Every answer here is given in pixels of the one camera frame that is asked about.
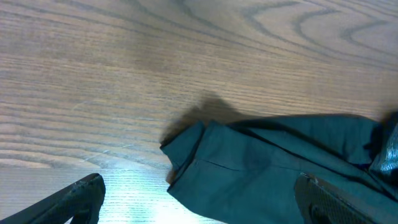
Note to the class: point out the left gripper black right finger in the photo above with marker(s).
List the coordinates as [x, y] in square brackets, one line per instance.
[320, 203]

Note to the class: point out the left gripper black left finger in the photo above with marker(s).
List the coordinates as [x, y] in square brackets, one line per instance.
[78, 203]

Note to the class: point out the black leggings grey red waistband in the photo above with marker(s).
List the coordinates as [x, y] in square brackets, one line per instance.
[245, 172]

